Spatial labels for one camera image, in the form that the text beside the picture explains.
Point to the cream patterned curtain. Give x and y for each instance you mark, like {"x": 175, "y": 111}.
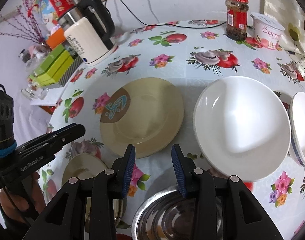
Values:
{"x": 292, "y": 17}

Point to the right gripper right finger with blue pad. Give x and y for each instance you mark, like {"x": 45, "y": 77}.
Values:
{"x": 184, "y": 171}

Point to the white bowl with blue rim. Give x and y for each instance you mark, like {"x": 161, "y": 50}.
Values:
{"x": 296, "y": 112}

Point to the glass jar with red lid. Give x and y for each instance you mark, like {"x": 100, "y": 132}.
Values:
{"x": 237, "y": 12}

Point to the person's left hand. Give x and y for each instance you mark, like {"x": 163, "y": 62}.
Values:
{"x": 13, "y": 205}

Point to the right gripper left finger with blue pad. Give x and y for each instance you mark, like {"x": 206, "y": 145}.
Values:
{"x": 123, "y": 169}

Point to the stainless steel bowl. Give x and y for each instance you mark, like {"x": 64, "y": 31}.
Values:
{"x": 165, "y": 215}

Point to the green box stack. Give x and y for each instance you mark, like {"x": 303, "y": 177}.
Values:
{"x": 54, "y": 66}

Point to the beige plate with brown logo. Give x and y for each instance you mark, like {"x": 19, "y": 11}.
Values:
{"x": 146, "y": 113}

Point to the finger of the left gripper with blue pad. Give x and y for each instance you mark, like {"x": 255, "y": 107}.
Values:
{"x": 67, "y": 131}

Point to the pink blossom branches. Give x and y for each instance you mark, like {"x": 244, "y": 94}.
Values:
{"x": 24, "y": 23}

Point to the orange box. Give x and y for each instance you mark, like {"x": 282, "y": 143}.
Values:
{"x": 56, "y": 38}

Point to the white electric kettle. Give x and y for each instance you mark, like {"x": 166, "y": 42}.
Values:
{"x": 88, "y": 28}

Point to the red gift bag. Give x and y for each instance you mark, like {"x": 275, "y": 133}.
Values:
{"x": 49, "y": 11}

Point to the white yogurt cup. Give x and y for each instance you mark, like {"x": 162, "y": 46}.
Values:
{"x": 267, "y": 30}

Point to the clear glass cup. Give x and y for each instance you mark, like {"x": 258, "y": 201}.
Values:
{"x": 34, "y": 92}

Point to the floral fruit print tablecloth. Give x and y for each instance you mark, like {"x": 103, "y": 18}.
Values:
{"x": 190, "y": 59}

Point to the large white bowl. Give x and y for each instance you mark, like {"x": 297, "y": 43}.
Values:
{"x": 242, "y": 128}

